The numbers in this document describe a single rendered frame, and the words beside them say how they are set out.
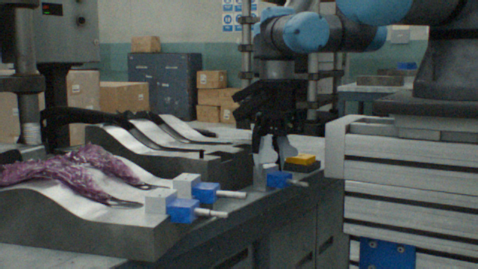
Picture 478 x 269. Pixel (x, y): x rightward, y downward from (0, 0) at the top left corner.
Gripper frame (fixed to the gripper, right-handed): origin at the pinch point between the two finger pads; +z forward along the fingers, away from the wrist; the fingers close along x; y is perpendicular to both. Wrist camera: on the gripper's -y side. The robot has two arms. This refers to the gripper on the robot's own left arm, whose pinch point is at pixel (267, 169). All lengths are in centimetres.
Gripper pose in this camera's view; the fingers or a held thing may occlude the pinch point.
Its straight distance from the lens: 112.4
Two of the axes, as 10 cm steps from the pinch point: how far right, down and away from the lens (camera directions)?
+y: 7.6, 1.1, -6.4
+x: 6.5, -1.3, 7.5
